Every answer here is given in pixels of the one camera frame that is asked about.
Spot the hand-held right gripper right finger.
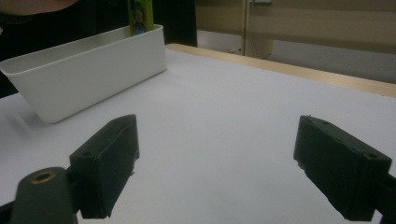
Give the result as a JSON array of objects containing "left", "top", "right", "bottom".
[{"left": 292, "top": 115, "right": 393, "bottom": 222}]

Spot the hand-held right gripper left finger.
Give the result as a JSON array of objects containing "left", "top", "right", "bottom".
[{"left": 68, "top": 114, "right": 140, "bottom": 219}]

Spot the white plastic storage box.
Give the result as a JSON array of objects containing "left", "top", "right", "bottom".
[{"left": 0, "top": 24, "right": 167, "bottom": 124}]

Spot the green cartoon phone case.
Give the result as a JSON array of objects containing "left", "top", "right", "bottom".
[{"left": 126, "top": 0, "right": 155, "bottom": 36}]

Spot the white table cover sheet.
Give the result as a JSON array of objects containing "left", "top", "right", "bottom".
[{"left": 0, "top": 48, "right": 396, "bottom": 224}]

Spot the beige wooden furniture frame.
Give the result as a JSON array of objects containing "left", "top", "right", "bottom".
[{"left": 195, "top": 0, "right": 396, "bottom": 85}]

